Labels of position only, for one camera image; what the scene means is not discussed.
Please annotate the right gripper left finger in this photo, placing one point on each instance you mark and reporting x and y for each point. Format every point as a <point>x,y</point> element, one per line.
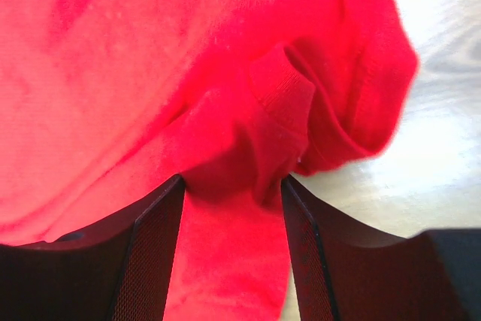
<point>118,268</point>

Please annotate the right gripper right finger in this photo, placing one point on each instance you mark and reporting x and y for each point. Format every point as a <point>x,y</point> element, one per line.
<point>346,270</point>

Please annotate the red t shirt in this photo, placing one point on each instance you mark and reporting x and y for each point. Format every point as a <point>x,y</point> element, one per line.
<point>103,100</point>

